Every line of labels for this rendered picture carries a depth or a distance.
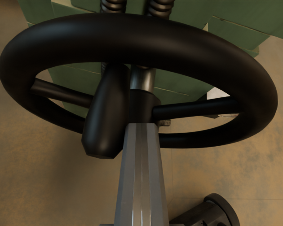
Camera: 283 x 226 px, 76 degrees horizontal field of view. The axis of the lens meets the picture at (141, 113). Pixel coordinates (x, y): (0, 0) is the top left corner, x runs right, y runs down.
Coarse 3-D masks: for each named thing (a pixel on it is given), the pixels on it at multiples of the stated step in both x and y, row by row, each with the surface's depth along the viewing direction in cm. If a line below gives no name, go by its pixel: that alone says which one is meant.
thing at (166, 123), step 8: (104, 0) 16; (112, 0) 15; (120, 0) 16; (152, 0) 16; (160, 0) 15; (168, 0) 15; (104, 8) 17; (112, 8) 16; (120, 8) 16; (152, 8) 16; (160, 8) 16; (168, 8) 16; (152, 16) 17; (160, 16) 16; (168, 16) 17; (104, 64) 24; (160, 120) 48; (168, 120) 50
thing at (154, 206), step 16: (144, 128) 10; (144, 144) 9; (144, 160) 8; (160, 160) 8; (144, 176) 7; (160, 176) 7; (144, 192) 7; (160, 192) 7; (144, 208) 6; (160, 208) 6; (144, 224) 6; (160, 224) 6; (176, 224) 7
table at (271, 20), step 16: (64, 0) 19; (224, 0) 26; (240, 0) 25; (256, 0) 25; (272, 0) 25; (224, 16) 28; (240, 16) 28; (256, 16) 27; (272, 16) 27; (272, 32) 29
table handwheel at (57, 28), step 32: (32, 32) 11; (64, 32) 10; (96, 32) 10; (128, 32) 9; (160, 32) 10; (192, 32) 10; (0, 64) 14; (32, 64) 12; (64, 64) 12; (160, 64) 10; (192, 64) 10; (224, 64) 10; (256, 64) 11; (32, 96) 20; (64, 96) 19; (256, 96) 13; (224, 128) 24; (256, 128) 18
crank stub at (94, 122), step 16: (112, 64) 11; (112, 80) 11; (128, 80) 11; (96, 96) 10; (112, 96) 10; (128, 96) 11; (96, 112) 10; (112, 112) 10; (128, 112) 11; (96, 128) 9; (112, 128) 9; (96, 144) 9; (112, 144) 9
